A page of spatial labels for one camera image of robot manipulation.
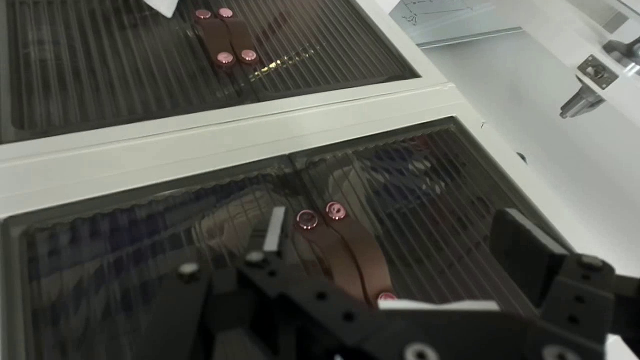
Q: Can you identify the brown cabinet side latch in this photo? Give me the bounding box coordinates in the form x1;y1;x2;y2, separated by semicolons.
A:
557;53;622;121

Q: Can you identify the white three-tier cabinet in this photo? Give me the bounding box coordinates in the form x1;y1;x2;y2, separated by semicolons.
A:
0;0;640;360

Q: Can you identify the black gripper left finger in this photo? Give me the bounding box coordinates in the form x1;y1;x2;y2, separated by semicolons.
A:
257;203;291;257

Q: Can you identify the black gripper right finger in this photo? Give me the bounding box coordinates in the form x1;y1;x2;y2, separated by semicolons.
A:
487;205;575;301

